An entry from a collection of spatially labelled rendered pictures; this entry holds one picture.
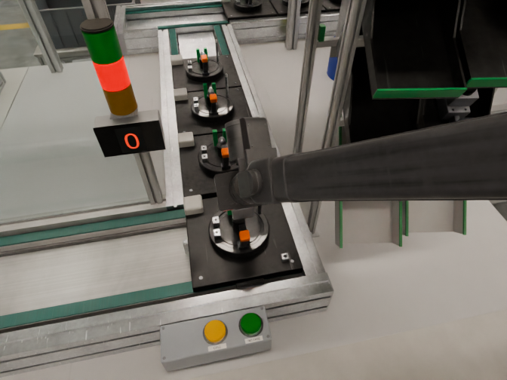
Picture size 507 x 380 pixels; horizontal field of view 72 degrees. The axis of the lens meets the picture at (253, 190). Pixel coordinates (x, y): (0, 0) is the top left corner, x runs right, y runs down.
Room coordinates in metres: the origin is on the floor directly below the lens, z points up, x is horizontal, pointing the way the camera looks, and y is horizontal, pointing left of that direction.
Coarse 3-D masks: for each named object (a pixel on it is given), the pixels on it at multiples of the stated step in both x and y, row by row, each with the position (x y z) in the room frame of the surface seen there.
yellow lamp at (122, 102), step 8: (128, 88) 0.55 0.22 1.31; (112, 96) 0.53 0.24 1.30; (120, 96) 0.53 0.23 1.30; (128, 96) 0.54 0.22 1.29; (112, 104) 0.53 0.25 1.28; (120, 104) 0.53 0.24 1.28; (128, 104) 0.54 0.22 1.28; (136, 104) 0.55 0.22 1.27; (112, 112) 0.53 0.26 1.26; (120, 112) 0.53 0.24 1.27; (128, 112) 0.53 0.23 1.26
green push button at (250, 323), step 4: (244, 316) 0.28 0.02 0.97; (248, 316) 0.28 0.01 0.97; (252, 316) 0.28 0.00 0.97; (256, 316) 0.28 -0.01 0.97; (244, 320) 0.27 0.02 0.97; (248, 320) 0.27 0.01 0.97; (252, 320) 0.27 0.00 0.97; (256, 320) 0.27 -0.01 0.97; (260, 320) 0.27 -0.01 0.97; (244, 324) 0.26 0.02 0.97; (248, 324) 0.26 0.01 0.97; (252, 324) 0.26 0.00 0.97; (256, 324) 0.26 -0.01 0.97; (260, 324) 0.26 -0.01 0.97; (244, 328) 0.25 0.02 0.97; (248, 328) 0.25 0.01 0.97; (252, 328) 0.25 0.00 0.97; (256, 328) 0.25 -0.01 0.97; (244, 332) 0.25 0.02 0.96; (248, 332) 0.24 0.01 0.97; (252, 332) 0.24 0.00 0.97; (256, 332) 0.25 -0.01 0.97
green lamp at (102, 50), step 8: (104, 32) 0.54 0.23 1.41; (112, 32) 0.55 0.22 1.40; (88, 40) 0.53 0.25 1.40; (96, 40) 0.53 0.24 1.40; (104, 40) 0.53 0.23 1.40; (112, 40) 0.54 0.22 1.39; (88, 48) 0.54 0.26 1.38; (96, 48) 0.53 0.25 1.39; (104, 48) 0.53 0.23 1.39; (112, 48) 0.54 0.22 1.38; (120, 48) 0.56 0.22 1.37; (96, 56) 0.53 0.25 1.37; (104, 56) 0.53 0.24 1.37; (112, 56) 0.54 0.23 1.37; (120, 56) 0.55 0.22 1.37
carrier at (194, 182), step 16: (224, 128) 0.78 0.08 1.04; (192, 144) 0.78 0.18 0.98; (208, 144) 0.77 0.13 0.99; (224, 144) 0.72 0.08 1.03; (192, 160) 0.72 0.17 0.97; (208, 160) 0.70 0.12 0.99; (192, 176) 0.66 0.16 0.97; (208, 176) 0.66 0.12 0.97; (192, 192) 0.60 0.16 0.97; (208, 192) 0.60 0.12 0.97
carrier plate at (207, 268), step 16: (208, 208) 0.55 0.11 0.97; (272, 208) 0.55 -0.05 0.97; (192, 224) 0.50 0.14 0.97; (208, 224) 0.50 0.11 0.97; (272, 224) 0.50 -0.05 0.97; (288, 224) 0.50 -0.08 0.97; (192, 240) 0.45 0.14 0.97; (208, 240) 0.45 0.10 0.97; (272, 240) 0.45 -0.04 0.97; (288, 240) 0.45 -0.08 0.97; (192, 256) 0.41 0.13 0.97; (208, 256) 0.41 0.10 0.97; (224, 256) 0.41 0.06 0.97; (256, 256) 0.41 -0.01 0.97; (272, 256) 0.41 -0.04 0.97; (192, 272) 0.37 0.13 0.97; (208, 272) 0.37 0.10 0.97; (224, 272) 0.37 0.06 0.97; (240, 272) 0.37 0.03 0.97; (256, 272) 0.37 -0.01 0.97; (272, 272) 0.37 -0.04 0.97; (288, 272) 0.38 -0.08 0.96; (192, 288) 0.34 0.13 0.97; (208, 288) 0.34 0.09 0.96
